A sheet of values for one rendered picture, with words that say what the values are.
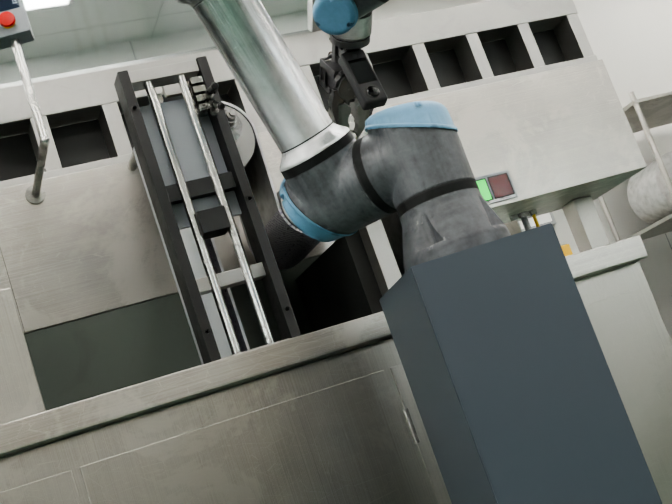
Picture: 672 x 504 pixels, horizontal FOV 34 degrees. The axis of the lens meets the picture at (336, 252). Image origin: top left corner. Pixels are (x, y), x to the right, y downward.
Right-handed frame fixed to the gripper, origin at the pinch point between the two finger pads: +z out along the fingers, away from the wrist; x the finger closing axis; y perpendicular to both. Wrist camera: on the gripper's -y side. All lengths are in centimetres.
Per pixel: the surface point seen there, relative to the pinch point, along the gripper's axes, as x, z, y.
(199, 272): 33.9, 16.8, -6.6
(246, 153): 19.3, 1.7, 5.4
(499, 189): -49, 33, 16
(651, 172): -248, 158, 162
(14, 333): 68, 19, -7
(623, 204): -261, 194, 188
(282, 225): 16.5, 12.6, -4.6
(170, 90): 30.5, -9.7, 13.6
